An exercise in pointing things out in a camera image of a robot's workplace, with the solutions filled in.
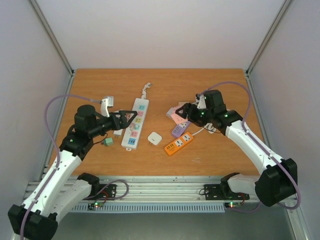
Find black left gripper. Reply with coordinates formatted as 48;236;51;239
89;111;138;138

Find pink cube socket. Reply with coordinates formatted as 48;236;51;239
166;101;188;125

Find white charger with pink cable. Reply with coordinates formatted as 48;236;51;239
113;129;123;138

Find white power strip pastel sockets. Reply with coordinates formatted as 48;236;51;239
121;82;152;151

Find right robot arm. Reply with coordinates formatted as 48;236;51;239
175;103;302;210

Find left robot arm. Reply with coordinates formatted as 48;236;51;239
8;104;138;240

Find purple power strip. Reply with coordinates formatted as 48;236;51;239
171;121;191;138

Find green small charger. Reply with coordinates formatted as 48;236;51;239
100;137;114;147

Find white flat charger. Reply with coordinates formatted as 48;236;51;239
147;131;163;146

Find orange power strip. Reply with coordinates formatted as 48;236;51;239
164;132;194;156

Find left small circuit board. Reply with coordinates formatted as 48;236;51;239
87;202;104;211

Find small circuit board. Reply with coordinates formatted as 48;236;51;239
87;202;104;211
224;201;244;209

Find right small circuit board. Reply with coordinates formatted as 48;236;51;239
224;201;244;209

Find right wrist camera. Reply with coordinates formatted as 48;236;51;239
195;93;207;110

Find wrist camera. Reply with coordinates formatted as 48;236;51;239
195;93;207;110
100;96;114;118

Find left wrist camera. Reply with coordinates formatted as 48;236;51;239
100;96;114;118

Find white coiled power cable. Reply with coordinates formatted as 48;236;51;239
191;124;221;137

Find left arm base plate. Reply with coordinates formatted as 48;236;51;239
84;184;117;201

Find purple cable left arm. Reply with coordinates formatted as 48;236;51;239
18;94;103;240

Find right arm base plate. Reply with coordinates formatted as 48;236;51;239
198;184;250;201

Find grey slotted cable duct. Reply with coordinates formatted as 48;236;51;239
71;202;225;214

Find aluminium frame post right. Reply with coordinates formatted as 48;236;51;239
245;0;294;78

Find aluminium frame post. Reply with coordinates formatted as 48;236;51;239
27;0;74;76
245;0;294;78

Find aluminium frame post left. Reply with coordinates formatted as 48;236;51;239
27;0;74;76

